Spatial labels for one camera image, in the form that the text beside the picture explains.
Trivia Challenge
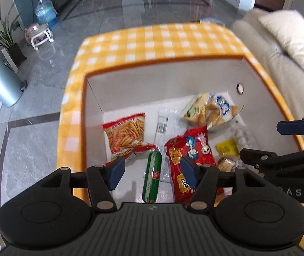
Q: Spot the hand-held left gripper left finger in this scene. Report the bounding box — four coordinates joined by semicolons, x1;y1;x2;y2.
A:
40;156;126;215

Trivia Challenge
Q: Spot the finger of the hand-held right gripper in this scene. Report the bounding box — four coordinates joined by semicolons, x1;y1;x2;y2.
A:
239;148;304;177
277;109;304;136

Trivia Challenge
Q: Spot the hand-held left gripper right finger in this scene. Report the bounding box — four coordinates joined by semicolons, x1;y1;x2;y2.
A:
181;155;267;214

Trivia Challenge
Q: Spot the red snack packet gold emblem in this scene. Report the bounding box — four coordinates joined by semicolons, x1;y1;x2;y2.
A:
164;135;224;206

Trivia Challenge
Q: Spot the clear white candy packet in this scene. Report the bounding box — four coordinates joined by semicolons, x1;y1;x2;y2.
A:
229;127;257;145

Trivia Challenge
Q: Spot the red cartoon snack packet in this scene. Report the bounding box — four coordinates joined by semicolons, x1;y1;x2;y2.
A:
182;125;218;167

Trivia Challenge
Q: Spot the pale pastry packet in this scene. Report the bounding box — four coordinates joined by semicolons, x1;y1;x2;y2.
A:
216;157;241;173

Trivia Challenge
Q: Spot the green sausage stick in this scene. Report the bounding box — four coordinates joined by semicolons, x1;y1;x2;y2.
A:
142;148;163;203

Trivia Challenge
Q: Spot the yellow snack packet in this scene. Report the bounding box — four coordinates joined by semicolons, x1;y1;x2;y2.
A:
215;138;240;156

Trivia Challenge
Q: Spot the white snack packet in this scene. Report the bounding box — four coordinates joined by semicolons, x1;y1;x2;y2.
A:
154;107;180;146

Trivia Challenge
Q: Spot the orange cardboard box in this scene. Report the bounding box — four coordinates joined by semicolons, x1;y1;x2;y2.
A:
80;55;304;207

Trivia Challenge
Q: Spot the red fries snack packet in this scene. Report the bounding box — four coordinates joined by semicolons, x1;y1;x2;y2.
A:
102;112;158;164

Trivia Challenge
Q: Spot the beige sofa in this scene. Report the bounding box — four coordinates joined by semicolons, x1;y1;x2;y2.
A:
230;8;304;124

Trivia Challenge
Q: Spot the pale chips bag blue print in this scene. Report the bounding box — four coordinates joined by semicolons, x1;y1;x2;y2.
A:
181;92;244;131

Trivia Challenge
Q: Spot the cream pillow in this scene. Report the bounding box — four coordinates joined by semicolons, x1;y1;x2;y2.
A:
258;9;304;87

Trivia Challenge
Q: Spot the yellow checked tablecloth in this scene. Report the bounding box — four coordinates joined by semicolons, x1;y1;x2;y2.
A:
57;23;304;256

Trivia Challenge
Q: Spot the silver trash can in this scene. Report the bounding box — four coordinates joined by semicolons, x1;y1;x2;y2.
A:
0;51;28;108

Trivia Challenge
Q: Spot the black plant pot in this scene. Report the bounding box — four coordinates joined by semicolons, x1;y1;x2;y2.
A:
6;43;28;66

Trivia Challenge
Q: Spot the white small stool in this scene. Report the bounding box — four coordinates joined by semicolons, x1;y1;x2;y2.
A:
25;23;54;51

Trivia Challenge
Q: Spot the blue water bottle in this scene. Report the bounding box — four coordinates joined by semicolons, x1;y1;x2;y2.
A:
35;0;58;29

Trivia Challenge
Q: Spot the green potted plant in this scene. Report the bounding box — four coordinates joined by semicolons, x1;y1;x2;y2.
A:
0;3;22;51

